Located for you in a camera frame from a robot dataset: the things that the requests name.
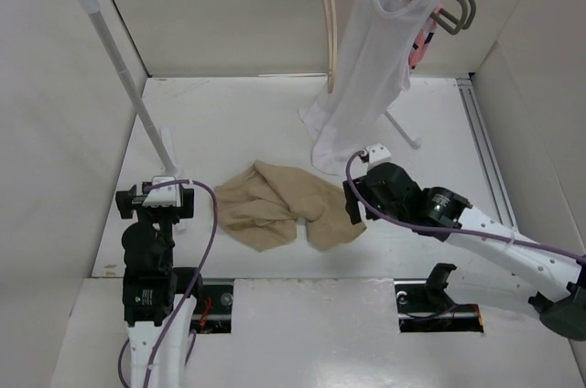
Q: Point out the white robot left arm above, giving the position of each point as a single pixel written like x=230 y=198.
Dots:
x=158 y=298

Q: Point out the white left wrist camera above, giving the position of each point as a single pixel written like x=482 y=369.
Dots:
x=161 y=191

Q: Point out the beige t shirt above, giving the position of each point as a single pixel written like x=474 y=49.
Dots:
x=261 y=208

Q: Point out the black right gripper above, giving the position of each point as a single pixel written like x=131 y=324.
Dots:
x=363 y=187

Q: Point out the beige wooden hanger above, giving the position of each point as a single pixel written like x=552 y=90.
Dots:
x=330 y=19

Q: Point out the aluminium rail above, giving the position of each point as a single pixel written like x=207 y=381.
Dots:
x=490 y=167

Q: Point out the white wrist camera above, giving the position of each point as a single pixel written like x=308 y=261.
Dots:
x=161 y=191
x=374 y=155

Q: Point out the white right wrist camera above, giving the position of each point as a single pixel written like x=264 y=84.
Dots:
x=374 y=155

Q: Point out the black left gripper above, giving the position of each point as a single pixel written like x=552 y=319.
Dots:
x=131 y=204

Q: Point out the pink garment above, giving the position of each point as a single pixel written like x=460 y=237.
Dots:
x=421 y=43

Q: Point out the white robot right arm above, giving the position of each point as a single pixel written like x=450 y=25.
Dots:
x=543 y=282

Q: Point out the white tank top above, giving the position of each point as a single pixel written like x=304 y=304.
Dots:
x=372 y=68

